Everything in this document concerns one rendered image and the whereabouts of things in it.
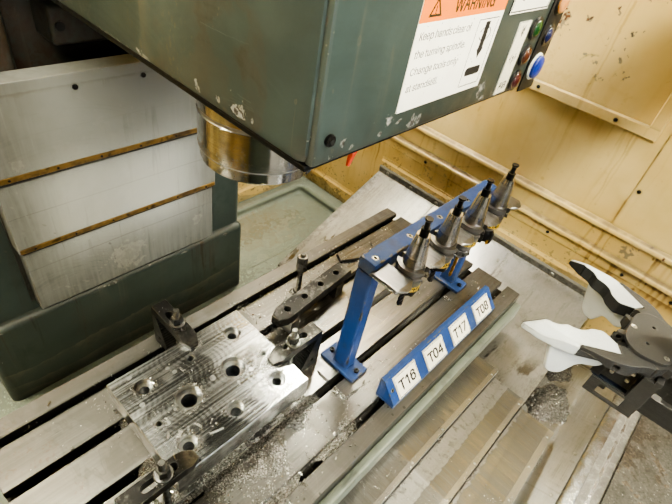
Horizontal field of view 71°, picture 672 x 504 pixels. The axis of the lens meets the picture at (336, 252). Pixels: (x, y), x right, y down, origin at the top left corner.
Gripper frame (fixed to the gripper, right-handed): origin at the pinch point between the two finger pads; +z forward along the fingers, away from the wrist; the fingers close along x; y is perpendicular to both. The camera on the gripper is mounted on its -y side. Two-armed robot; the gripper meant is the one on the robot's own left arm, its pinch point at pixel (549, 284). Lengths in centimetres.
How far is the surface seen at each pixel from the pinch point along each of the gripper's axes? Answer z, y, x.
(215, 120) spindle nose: 38.4, -7.5, -16.4
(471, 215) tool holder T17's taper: 21.8, 20.3, 36.1
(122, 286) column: 85, 61, -10
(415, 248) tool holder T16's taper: 22.4, 18.1, 14.4
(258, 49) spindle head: 26.2, -20.3, -21.6
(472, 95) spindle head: 18.2, -14.0, 4.7
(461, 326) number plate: 14, 51, 38
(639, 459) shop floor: -61, 145, 129
